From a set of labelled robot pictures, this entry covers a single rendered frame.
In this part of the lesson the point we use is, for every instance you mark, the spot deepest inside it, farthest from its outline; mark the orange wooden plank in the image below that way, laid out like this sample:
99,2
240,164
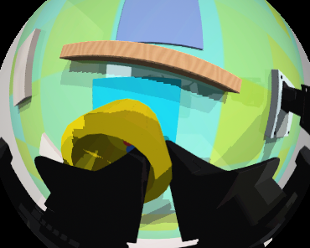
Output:
149,55

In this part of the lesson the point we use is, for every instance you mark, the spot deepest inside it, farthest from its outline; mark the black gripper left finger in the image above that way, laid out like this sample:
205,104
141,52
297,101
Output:
118,189

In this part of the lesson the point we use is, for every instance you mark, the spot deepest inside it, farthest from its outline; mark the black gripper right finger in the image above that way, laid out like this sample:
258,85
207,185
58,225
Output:
200,190

